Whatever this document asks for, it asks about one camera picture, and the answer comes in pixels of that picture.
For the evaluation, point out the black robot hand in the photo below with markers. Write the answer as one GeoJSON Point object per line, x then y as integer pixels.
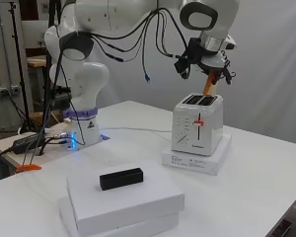
{"type": "Point", "coordinates": [213, 61]}

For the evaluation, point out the orange tan toast slice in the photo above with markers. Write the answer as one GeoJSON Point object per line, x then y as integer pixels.
{"type": "Point", "coordinates": [209, 84]}

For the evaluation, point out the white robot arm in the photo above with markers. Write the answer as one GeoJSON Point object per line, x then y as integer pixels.
{"type": "Point", "coordinates": [88, 82]}

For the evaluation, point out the white steel toaster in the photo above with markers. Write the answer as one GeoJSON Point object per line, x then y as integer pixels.
{"type": "Point", "coordinates": [197, 131]}

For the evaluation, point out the white flat box with print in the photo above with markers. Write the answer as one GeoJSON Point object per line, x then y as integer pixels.
{"type": "Point", "coordinates": [200, 163]}

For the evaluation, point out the black block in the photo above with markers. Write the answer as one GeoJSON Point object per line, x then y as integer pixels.
{"type": "Point", "coordinates": [121, 179]}

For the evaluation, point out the black tripod stand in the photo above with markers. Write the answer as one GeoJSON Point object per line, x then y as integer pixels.
{"type": "Point", "coordinates": [20, 65]}

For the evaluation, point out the black power box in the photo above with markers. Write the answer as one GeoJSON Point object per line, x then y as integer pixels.
{"type": "Point", "coordinates": [24, 143]}

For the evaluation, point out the orange clamp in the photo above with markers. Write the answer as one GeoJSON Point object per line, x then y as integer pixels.
{"type": "Point", "coordinates": [28, 168]}

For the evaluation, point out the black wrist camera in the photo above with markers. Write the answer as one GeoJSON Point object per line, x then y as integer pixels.
{"type": "Point", "coordinates": [182, 67]}

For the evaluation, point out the wall socket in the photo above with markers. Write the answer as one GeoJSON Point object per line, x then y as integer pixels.
{"type": "Point", "coordinates": [10, 90]}

